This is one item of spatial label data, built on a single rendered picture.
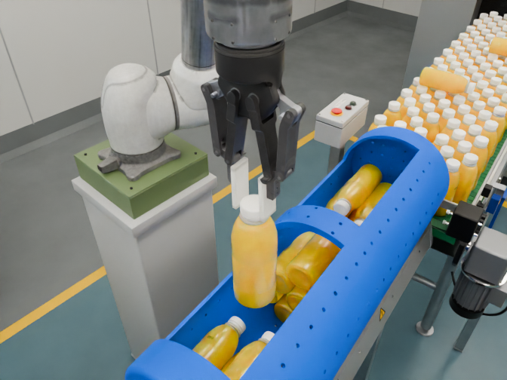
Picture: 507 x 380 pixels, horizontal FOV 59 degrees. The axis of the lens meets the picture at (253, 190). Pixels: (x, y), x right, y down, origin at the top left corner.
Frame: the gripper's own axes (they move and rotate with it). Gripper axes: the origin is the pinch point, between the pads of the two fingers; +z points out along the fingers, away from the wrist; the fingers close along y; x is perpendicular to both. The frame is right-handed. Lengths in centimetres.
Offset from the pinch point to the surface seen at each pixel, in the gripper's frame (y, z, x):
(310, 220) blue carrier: -3.3, 23.8, 22.9
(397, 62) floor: -116, 141, 399
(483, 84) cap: 3, 38, 142
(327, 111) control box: -33, 36, 86
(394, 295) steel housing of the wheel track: 11, 60, 46
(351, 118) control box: -25, 37, 88
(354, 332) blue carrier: 13.1, 34.9, 12.1
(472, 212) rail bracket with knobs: 20, 47, 76
